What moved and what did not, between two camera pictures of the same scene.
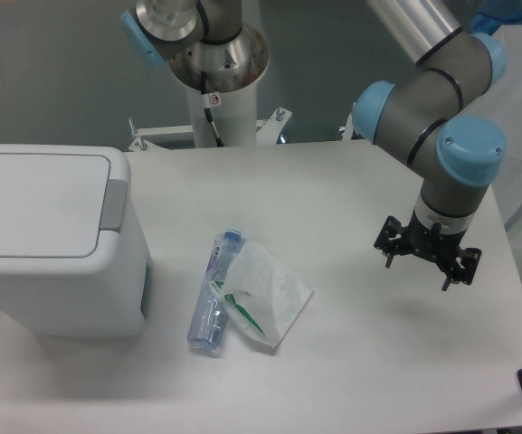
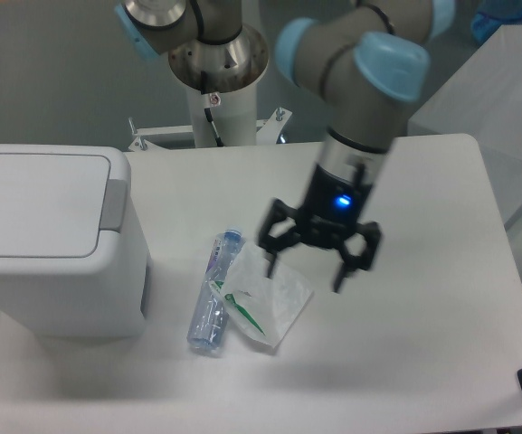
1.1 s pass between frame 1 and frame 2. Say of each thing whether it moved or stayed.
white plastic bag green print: stayed
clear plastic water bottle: stayed
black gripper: moved
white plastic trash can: stayed
